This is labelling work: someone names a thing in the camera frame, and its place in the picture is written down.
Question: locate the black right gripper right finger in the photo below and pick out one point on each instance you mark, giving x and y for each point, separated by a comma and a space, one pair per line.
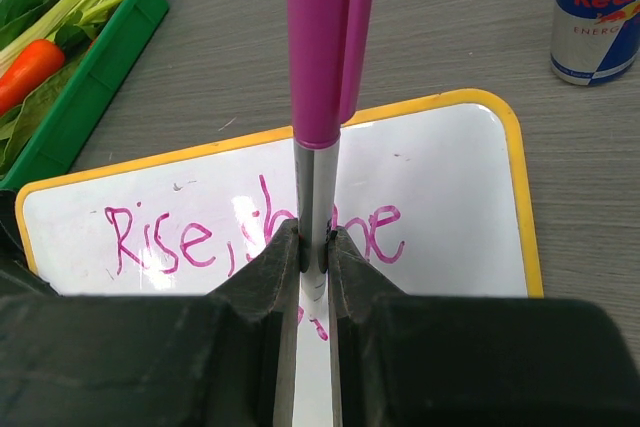
410, 360

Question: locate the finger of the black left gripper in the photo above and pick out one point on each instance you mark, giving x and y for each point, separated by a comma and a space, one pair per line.
16, 278

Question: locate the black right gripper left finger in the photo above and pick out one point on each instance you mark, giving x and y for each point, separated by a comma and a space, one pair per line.
225, 358

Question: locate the orange framed whiteboard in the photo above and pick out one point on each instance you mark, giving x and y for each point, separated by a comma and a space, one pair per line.
432, 191

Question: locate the purple capped marker pen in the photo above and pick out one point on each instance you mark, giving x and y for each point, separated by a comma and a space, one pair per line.
327, 44

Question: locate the green plastic vegetable tray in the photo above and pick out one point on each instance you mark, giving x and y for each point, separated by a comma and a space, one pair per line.
70, 121

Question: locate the green spinach leaf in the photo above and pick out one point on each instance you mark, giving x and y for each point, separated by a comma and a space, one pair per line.
19, 124

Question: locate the large orange carrot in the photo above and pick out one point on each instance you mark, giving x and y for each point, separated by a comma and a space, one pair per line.
36, 63

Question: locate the green spring onion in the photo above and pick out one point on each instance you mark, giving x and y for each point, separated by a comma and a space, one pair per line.
25, 21

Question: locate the blue silver energy drink can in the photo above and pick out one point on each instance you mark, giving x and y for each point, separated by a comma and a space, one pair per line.
594, 41

